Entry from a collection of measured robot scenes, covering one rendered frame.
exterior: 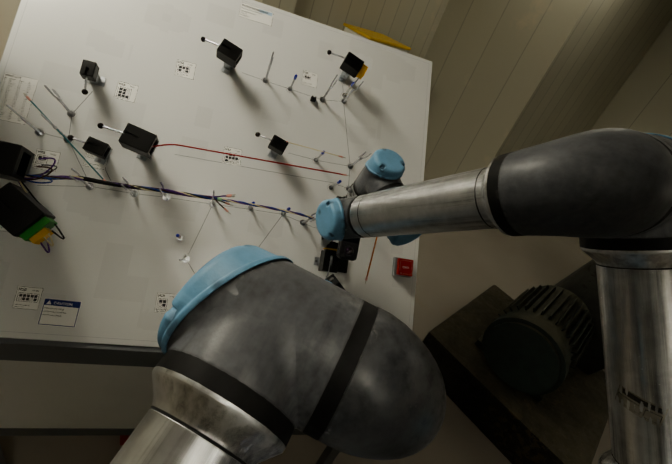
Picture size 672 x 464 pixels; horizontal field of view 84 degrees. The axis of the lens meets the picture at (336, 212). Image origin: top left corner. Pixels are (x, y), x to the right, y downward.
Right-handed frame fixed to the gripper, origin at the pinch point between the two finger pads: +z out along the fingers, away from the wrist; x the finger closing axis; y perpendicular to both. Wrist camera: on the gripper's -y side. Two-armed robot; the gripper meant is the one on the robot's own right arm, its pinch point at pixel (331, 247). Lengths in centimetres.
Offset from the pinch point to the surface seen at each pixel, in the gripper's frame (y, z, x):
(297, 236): 5.0, 5.6, 8.3
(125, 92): 31, -6, 60
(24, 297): -18, 16, 68
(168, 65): 41, -11, 52
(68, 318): -21, 17, 58
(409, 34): 345, 96, -124
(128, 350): -27, 20, 44
